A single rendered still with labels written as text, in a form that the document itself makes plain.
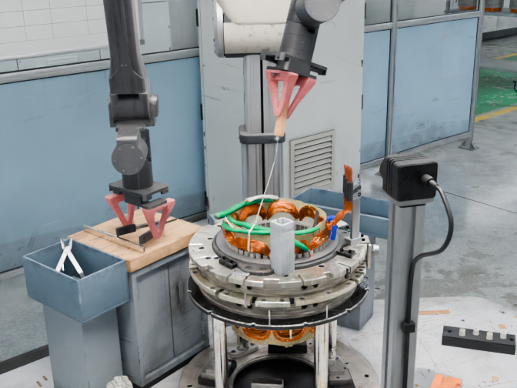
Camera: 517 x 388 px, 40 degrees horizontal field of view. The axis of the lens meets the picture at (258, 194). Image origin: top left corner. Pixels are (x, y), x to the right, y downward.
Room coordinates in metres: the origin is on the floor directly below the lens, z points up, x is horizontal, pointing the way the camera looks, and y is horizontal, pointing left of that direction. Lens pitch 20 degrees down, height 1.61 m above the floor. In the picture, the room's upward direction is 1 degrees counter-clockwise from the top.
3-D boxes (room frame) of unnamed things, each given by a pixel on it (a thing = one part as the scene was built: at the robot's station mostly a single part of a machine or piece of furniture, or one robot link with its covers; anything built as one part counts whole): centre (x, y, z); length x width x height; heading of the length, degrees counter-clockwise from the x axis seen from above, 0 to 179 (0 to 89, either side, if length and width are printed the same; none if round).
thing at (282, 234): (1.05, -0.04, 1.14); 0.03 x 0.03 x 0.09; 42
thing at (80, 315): (1.19, 0.34, 0.92); 0.17 x 0.11 x 0.28; 50
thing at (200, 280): (1.10, 0.09, 1.06); 0.09 x 0.04 x 0.01; 42
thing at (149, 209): (1.24, 0.20, 1.13); 0.07 x 0.07 x 0.09; 51
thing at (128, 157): (1.22, 0.22, 1.29); 0.11 x 0.09 x 0.12; 2
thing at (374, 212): (1.45, -0.20, 0.92); 0.25 x 0.11 x 0.28; 59
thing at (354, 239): (1.16, -0.17, 1.15); 0.03 x 0.02 x 0.12; 124
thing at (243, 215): (1.23, 0.01, 1.12); 0.06 x 0.02 x 0.04; 132
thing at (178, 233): (1.31, 0.24, 1.05); 0.20 x 0.19 x 0.02; 140
